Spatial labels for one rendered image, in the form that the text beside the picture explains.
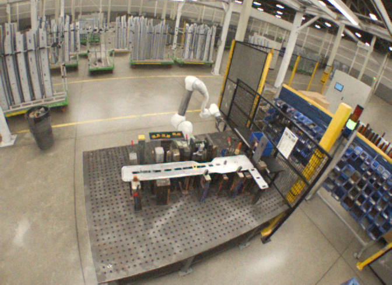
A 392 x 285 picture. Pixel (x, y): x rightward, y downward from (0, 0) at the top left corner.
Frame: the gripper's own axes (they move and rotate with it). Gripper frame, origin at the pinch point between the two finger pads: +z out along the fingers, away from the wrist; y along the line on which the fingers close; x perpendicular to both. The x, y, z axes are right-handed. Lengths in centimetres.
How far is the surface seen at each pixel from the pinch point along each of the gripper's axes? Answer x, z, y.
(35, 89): -165, -269, -326
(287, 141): -24, 55, 75
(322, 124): 106, 48, 133
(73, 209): -152, 42, -182
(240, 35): 507, -490, 71
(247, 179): -54, 75, 24
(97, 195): -154, 41, -90
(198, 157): -70, 34, -13
